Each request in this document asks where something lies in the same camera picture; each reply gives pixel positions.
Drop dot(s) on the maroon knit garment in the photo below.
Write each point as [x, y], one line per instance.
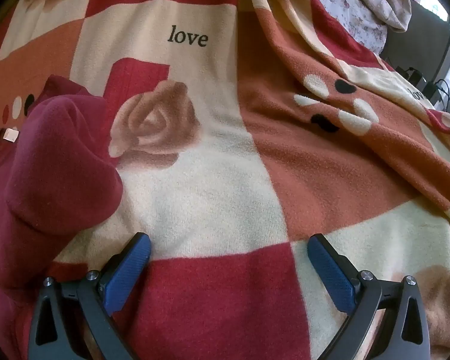
[52, 180]

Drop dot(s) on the black power adapter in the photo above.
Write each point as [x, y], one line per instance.
[432, 90]
[412, 75]

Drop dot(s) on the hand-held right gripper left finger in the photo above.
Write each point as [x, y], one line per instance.
[129, 273]

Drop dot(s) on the rose printed checkered blanket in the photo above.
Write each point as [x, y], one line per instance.
[217, 180]

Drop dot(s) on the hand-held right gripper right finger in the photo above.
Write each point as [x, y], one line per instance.
[332, 277]

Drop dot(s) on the floral bed sheet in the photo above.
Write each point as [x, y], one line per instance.
[345, 11]

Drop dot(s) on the grey cabinet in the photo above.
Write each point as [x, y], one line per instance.
[416, 37]

